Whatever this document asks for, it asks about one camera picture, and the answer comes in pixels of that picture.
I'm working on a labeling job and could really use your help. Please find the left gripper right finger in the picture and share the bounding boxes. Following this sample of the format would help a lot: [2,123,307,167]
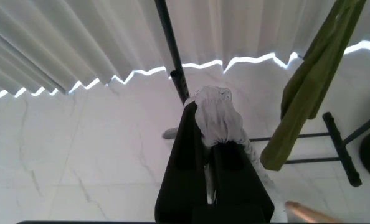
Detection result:
[209,141,275,222]

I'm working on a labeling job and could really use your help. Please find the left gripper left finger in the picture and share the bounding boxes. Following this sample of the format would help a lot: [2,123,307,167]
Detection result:
[154,101,209,222]

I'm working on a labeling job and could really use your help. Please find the pink clothes hanger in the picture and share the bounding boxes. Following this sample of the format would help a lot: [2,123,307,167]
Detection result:
[283,200,344,223]

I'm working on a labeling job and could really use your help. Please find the pale grey shorts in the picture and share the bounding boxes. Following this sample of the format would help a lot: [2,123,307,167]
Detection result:
[184,86,288,223]

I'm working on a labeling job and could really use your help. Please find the green long-sleeved shirt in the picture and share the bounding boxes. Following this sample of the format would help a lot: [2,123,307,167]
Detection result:
[259,0,368,172]

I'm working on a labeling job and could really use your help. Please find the black clothes rack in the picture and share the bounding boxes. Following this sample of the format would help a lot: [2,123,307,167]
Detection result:
[153,0,370,188]

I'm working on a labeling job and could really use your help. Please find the white curtain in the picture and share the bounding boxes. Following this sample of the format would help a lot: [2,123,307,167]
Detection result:
[0,0,370,98]

